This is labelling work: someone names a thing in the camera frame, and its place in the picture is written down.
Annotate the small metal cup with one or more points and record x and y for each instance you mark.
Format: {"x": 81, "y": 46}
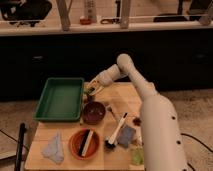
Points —
{"x": 89, "y": 97}

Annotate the black and white brush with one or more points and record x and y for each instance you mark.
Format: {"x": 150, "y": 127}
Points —
{"x": 110, "y": 142}

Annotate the red object on shelf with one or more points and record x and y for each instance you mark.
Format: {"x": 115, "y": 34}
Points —
{"x": 84, "y": 21}

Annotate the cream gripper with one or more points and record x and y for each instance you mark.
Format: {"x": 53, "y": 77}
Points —
{"x": 94, "y": 83}

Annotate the green pepper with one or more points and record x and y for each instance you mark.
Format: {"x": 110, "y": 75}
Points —
{"x": 90, "y": 90}

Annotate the light blue cloth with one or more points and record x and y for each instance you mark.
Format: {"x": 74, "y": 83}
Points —
{"x": 54, "y": 149}

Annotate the metal fork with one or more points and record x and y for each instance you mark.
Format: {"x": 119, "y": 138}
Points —
{"x": 109, "y": 109}

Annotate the black pole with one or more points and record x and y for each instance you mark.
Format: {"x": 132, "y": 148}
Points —
{"x": 18, "y": 160}

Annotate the blue sponge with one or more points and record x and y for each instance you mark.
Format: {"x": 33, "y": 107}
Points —
{"x": 126, "y": 136}

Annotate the dark red bowl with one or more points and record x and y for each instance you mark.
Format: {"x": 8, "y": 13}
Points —
{"x": 93, "y": 113}

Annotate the black and cream block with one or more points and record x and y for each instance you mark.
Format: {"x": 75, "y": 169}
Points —
{"x": 85, "y": 142}

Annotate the black office chair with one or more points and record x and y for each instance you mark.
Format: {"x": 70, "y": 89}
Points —
{"x": 30, "y": 12}

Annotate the green plastic tray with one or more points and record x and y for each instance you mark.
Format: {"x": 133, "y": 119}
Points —
{"x": 61, "y": 100}

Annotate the red grapes bunch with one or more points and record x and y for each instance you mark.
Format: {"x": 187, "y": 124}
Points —
{"x": 137, "y": 121}

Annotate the orange plate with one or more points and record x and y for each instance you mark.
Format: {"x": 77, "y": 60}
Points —
{"x": 75, "y": 141}

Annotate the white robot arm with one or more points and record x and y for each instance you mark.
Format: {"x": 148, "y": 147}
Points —
{"x": 162, "y": 142}

